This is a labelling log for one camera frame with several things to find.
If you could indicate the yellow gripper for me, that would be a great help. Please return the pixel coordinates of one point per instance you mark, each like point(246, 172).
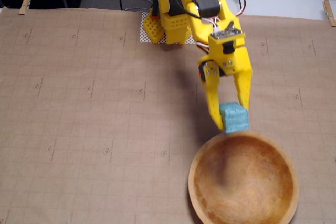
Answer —
point(229, 65)

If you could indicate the blue block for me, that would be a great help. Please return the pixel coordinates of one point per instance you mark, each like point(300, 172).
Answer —
point(235, 119)

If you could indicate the wooden clothespin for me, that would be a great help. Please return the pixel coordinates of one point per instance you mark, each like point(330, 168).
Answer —
point(25, 2)
point(329, 14)

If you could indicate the gridded gift wrap paper sheet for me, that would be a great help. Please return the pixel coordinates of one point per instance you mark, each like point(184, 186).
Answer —
point(78, 103)

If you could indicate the round wooden bowl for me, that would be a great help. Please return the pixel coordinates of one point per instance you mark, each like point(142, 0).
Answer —
point(244, 182)

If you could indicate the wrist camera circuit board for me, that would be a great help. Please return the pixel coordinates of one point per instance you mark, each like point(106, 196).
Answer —
point(227, 33)

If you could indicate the white perforated mesh pad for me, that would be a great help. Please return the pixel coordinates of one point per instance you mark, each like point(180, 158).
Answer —
point(145, 36)

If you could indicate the yellow robot base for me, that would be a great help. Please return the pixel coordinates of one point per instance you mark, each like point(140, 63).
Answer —
point(153, 28)

